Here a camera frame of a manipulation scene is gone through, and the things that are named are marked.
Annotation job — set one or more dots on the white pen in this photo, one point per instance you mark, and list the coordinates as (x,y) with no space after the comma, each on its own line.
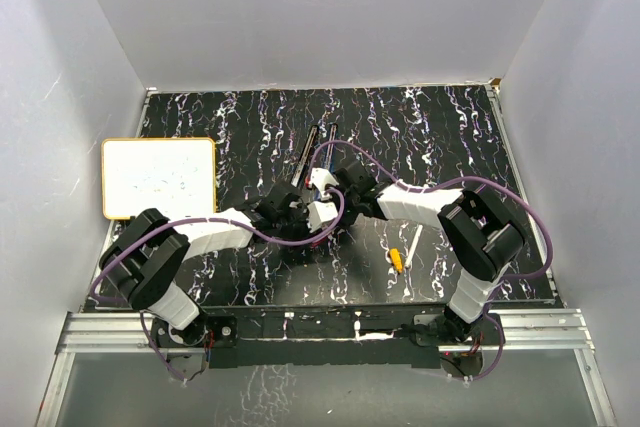
(413,246)

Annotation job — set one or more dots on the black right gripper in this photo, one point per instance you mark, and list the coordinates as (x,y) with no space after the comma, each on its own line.
(349,221)

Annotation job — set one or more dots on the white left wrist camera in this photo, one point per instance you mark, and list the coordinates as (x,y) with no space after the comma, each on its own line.
(320,215)

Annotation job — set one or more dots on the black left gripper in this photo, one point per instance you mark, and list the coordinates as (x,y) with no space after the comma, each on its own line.
(302,213)

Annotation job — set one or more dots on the white board with wooden frame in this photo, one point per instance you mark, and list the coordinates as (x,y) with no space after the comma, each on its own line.
(177,176)

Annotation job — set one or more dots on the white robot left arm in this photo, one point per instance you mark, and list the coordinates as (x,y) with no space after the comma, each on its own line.
(144,260)

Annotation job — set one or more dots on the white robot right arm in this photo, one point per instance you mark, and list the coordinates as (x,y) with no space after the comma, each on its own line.
(483,233)

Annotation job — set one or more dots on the aluminium frame rail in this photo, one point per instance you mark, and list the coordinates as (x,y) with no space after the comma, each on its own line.
(552,329)

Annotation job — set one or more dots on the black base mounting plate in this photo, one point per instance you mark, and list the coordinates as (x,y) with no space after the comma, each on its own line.
(339,336)

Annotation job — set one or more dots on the yellow cap marker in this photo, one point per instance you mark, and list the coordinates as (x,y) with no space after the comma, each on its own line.
(395,260)

